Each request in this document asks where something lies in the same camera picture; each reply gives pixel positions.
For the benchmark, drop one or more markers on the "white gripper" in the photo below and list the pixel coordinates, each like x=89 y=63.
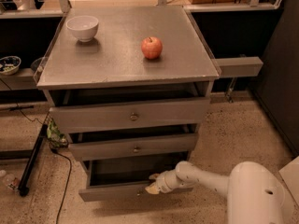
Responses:
x=162 y=181

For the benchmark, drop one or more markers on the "grey drawer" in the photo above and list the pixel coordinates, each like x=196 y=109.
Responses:
x=108 y=117
x=132 y=147
x=126 y=177

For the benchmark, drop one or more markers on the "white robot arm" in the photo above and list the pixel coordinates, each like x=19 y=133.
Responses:
x=254 y=195

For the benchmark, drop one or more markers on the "grey drawer cabinet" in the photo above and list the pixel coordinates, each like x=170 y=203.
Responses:
x=112 y=68

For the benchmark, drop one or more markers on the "green snack bag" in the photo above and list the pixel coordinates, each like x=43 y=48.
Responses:
x=56 y=138

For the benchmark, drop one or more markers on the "black tripod leg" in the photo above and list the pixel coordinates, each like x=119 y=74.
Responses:
x=22 y=188

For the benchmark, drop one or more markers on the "white floor panel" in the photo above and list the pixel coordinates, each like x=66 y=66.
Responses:
x=290 y=175

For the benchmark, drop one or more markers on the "red apple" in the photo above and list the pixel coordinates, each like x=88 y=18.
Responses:
x=151 y=47

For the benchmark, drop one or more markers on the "clear plastic bottle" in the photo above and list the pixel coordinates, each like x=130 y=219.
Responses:
x=9 y=180

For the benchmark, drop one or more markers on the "grey side shelf block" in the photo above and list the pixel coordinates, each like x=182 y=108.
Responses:
x=239 y=67

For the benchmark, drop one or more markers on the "grey left shelf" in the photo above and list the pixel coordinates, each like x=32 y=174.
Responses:
x=22 y=80

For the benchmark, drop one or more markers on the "white ceramic bowl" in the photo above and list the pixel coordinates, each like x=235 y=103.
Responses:
x=83 y=28

